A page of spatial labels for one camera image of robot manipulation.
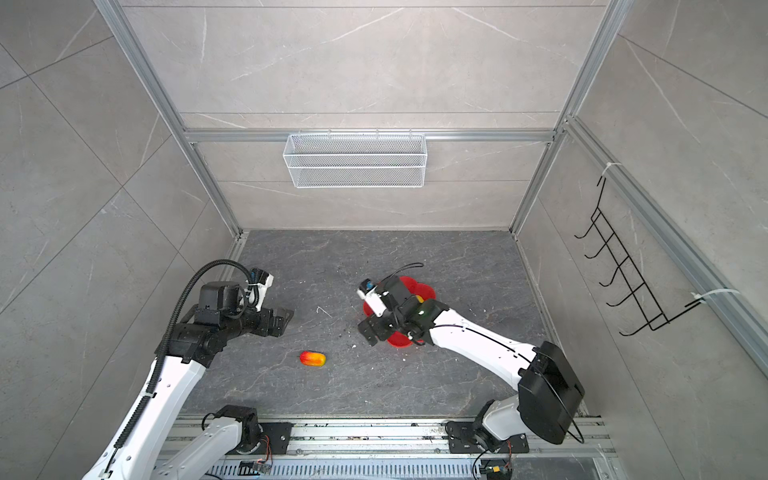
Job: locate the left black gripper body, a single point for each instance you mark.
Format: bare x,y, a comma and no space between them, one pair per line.
262,322

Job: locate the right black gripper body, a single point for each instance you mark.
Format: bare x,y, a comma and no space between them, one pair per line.
383,326

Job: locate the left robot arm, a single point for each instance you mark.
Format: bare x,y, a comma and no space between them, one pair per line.
224,312

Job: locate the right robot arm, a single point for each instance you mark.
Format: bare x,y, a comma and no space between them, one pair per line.
547,391

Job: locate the red flower-shaped fruit bowl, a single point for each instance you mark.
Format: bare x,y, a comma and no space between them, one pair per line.
399,295

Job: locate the red-yellow fake mango lower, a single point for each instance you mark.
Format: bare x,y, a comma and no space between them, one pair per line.
313,359

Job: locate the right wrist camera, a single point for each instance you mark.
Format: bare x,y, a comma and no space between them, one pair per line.
367,292

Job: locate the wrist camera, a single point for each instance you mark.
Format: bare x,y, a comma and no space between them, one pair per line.
367,292
258,284

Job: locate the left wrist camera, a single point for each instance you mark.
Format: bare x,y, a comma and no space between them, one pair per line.
258,284

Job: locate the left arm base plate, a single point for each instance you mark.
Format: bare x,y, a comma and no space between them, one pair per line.
273,436

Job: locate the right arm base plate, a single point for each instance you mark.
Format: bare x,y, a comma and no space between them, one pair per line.
464,437

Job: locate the aluminium mounting rail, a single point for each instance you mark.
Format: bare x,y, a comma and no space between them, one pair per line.
399,448

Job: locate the white wire mesh basket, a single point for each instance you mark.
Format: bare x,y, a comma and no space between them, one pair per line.
356,160

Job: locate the black wire hook rack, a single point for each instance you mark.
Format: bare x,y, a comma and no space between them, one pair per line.
627,273

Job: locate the aluminium frame post left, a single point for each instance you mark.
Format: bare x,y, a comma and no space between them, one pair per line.
117,21

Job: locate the aluminium frame post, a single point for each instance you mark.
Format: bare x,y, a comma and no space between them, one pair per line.
117,21
613,19

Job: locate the aluminium frame post right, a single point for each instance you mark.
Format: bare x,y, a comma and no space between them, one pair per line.
613,19

